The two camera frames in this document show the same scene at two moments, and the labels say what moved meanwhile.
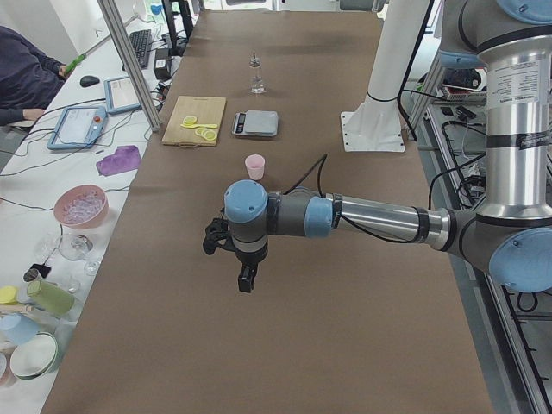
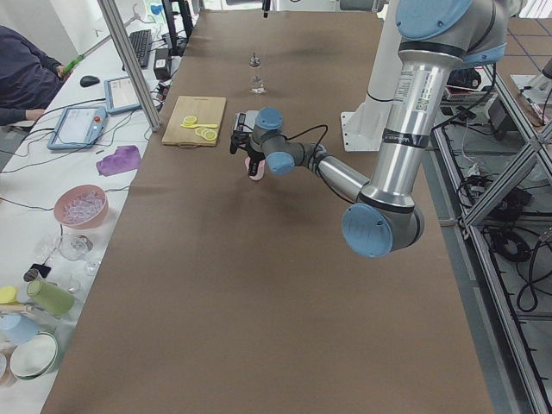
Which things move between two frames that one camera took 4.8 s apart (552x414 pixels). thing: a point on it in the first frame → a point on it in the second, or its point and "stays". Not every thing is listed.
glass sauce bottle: x=257 y=85 stays
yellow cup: x=8 y=296 stays
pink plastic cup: x=254 y=164 stays
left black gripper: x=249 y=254 → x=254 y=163
